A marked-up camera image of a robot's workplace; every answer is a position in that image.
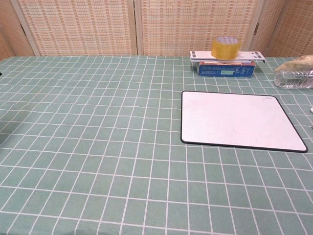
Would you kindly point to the green checkered tablecloth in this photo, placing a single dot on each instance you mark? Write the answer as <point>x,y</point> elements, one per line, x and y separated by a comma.
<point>97,147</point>

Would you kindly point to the blue cardboard box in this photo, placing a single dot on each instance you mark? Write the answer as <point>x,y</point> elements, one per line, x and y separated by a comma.
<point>212,71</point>

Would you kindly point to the white black-edged mouse pad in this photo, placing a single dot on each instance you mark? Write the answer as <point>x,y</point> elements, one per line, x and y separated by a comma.
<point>234,122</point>

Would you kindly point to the yellow packing tape roll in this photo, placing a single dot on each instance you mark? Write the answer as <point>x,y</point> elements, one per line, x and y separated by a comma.
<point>225,50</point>

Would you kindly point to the bamboo folding screen panel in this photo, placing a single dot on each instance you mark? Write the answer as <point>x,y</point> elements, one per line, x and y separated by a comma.
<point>291,29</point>
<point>80,27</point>
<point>185,24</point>
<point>12,31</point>

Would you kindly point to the clear plastic water bottle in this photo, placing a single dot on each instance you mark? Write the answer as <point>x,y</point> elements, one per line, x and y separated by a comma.
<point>291,80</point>

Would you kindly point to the bread in plastic bag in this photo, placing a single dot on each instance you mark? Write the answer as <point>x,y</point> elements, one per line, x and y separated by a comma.
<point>297,63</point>

